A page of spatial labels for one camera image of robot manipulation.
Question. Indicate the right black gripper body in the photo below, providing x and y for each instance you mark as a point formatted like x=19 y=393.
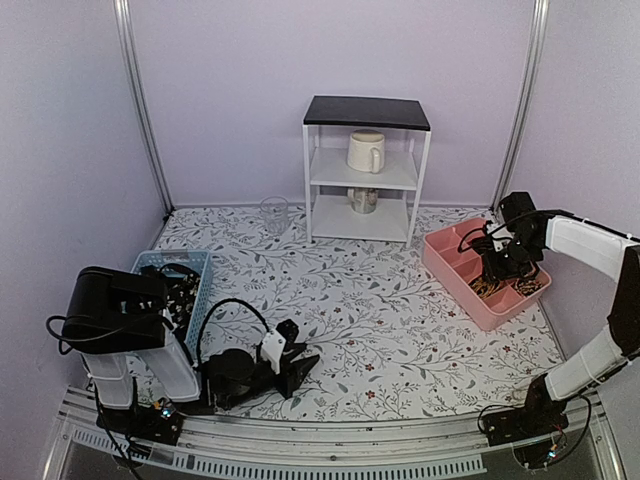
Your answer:
x=517 y=263

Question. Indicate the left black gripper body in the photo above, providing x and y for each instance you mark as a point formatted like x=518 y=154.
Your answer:
x=235 y=402

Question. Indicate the yellow beetle-print tie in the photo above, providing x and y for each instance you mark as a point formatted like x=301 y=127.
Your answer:
x=484 y=288

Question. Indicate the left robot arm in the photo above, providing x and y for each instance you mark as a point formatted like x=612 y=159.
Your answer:
x=153 y=315

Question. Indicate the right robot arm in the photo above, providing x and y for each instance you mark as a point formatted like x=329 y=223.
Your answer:
x=610 y=260

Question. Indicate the rolled yellow-black tie in tray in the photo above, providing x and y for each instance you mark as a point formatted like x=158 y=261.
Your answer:
x=527 y=287

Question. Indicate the pink divided organizer tray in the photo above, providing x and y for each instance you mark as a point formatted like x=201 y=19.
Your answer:
x=455 y=270

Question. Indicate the floral table mat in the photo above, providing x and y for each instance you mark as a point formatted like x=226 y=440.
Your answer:
x=392 y=342

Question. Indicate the black white-patterned tie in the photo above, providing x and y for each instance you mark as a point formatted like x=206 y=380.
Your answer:
x=182 y=285

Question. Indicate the blue plastic basket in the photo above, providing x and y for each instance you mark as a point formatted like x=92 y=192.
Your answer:
x=198 y=260

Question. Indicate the clear glass cup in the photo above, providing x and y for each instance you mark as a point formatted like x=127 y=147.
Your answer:
x=275 y=214

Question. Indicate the white shelf with black top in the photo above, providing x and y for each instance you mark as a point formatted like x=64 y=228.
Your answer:
x=326 y=129

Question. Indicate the cream ceramic mug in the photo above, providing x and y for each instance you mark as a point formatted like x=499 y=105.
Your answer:
x=366 y=151

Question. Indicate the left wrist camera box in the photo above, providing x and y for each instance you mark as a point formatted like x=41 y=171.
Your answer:
x=272 y=349

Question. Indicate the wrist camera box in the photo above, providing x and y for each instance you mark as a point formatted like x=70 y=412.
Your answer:
x=272 y=349
x=499 y=235

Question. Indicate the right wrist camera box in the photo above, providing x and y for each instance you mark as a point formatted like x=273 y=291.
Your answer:
x=499 y=235

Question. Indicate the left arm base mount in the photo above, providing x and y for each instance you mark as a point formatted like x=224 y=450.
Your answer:
x=160 y=425

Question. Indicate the right aluminium frame post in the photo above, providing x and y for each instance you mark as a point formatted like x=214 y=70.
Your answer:
x=531 y=67

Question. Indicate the aluminium frame post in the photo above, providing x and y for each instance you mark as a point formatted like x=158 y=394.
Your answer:
x=531 y=67
x=125 y=29

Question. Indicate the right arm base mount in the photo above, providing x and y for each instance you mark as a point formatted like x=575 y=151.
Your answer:
x=525 y=425

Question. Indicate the front aluminium rail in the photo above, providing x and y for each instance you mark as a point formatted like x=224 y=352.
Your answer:
x=221 y=447

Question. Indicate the left aluminium frame post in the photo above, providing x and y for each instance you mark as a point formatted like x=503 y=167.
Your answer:
x=125 y=29

